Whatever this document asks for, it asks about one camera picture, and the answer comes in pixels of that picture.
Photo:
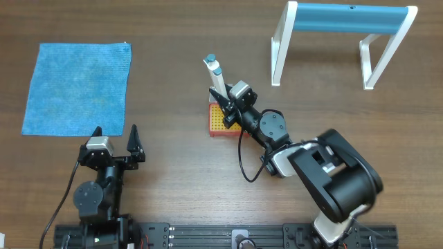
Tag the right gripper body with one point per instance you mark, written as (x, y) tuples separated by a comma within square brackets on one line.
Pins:
[(247, 102)]

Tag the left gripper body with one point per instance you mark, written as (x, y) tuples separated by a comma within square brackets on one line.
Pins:
[(100, 162)]

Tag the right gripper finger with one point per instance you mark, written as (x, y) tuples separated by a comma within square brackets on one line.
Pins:
[(221, 102)]

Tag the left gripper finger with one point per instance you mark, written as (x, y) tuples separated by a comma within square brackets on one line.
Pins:
[(97, 132), (135, 145)]

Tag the white pipette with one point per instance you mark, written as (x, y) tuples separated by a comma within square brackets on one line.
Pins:
[(218, 81)]

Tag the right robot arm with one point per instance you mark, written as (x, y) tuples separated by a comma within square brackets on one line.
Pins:
[(342, 180)]

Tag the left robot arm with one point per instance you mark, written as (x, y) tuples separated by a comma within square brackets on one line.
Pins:
[(88, 198)]

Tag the red and yellow tip box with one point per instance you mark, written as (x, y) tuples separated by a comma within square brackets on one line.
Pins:
[(216, 122)]

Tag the blue cloth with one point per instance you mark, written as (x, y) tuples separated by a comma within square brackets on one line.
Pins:
[(76, 90)]

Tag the white and blue stand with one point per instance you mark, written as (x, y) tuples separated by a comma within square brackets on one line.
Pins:
[(346, 19)]

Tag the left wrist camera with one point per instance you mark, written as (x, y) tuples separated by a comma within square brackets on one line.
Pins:
[(99, 142)]

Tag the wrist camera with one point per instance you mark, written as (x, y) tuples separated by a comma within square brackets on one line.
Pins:
[(99, 142), (239, 90)]

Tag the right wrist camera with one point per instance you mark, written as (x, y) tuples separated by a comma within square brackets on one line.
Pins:
[(239, 90)]

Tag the mounting rail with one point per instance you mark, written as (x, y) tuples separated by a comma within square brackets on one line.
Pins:
[(200, 235)]

